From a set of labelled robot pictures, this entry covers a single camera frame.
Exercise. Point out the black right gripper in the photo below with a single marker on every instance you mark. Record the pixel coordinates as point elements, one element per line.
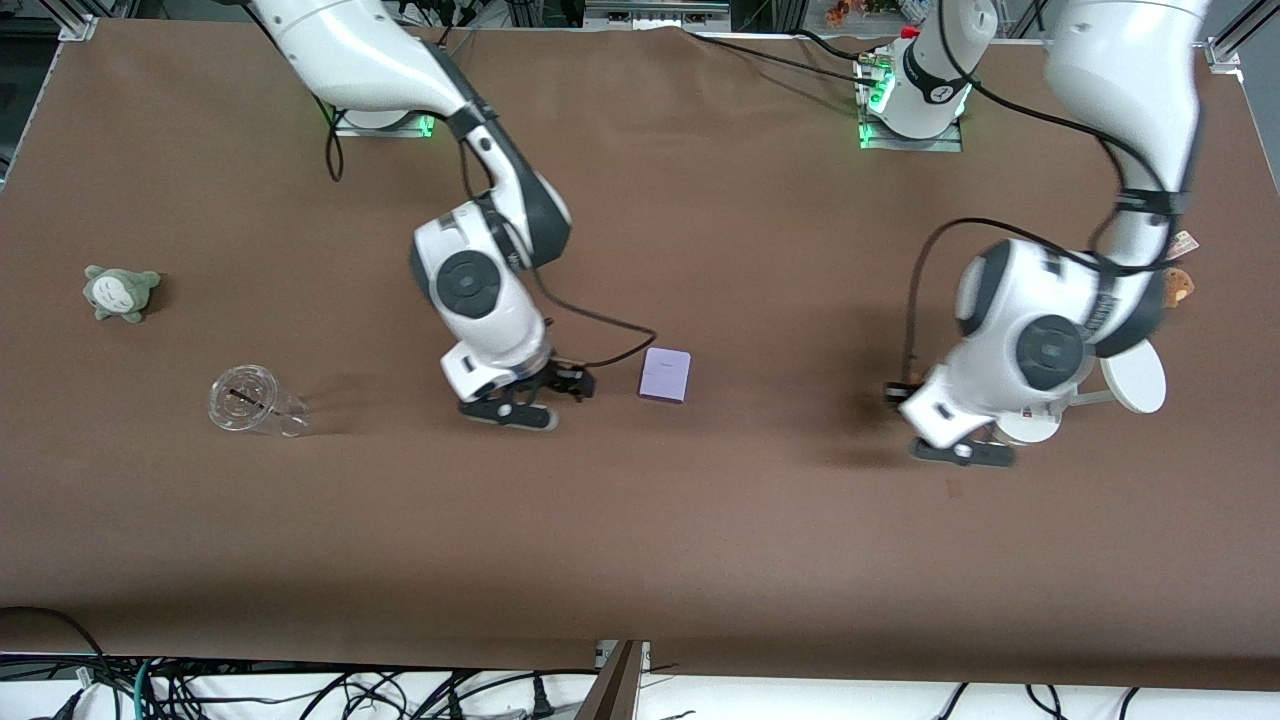
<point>553,375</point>

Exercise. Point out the lavender card box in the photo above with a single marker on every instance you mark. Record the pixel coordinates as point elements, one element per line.
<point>666,374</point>

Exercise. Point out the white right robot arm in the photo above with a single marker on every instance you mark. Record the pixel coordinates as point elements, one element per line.
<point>470,285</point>

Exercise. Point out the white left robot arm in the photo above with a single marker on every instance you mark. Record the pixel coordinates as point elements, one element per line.
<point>1040,350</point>

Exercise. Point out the brown plush toy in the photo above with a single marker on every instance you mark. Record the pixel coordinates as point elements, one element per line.
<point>1180,285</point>

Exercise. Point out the black power plug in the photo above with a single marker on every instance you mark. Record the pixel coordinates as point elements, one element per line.
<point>542,700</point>

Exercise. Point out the clear plastic cup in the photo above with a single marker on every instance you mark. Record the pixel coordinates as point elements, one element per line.
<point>245,400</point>

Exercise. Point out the grey totoro plush toy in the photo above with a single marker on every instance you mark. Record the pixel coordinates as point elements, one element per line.
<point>122,293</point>

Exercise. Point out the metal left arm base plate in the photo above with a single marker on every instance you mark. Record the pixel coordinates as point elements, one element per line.
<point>940,145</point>

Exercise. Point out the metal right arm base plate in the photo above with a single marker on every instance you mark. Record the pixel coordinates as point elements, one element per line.
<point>400,128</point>

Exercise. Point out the wooden post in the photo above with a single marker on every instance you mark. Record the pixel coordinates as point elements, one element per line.
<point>612,690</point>

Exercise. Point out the aluminium frame rail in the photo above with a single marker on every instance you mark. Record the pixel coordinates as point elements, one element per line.
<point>655,12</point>

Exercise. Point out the aluminium corner bracket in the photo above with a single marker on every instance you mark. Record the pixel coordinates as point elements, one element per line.
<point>1225,55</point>
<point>80,28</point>

